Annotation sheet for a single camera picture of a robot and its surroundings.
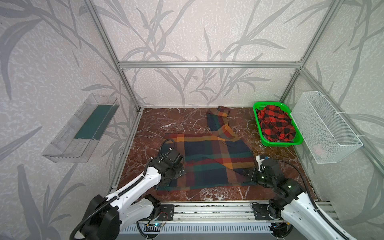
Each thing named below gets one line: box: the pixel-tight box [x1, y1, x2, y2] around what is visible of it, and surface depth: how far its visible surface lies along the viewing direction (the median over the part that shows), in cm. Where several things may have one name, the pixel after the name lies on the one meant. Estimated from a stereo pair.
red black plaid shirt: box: [256, 105, 296, 143], surface depth 101 cm
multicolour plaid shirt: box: [156, 106, 257, 192], surface depth 95 cm
